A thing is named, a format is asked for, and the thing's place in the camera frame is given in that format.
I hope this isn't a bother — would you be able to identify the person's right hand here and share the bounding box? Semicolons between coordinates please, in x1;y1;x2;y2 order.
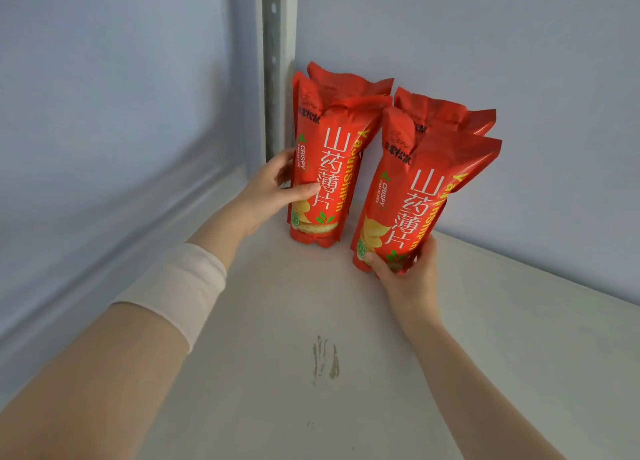
364;236;441;331

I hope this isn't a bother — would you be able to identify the person's left hand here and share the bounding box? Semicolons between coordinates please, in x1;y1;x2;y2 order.
236;148;321;237

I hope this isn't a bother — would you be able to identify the red chips bag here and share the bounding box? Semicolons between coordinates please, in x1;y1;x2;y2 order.
393;87;497;136
287;72;394;249
306;61;395;97
350;107;503;275

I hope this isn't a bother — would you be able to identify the person's left forearm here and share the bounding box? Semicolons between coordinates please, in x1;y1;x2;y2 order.
0;199;261;460

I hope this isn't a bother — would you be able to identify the person's right forearm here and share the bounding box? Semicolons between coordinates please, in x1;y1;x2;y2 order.
400;317;568;460

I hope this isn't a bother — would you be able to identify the white metal shelf board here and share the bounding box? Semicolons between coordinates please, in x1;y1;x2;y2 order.
137;202;640;460

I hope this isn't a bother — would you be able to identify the white elbow sleeve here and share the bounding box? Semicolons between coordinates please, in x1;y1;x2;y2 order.
109;243;228;354

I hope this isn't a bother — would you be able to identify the grey metal shelf post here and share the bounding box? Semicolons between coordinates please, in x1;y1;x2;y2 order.
260;0;300;162

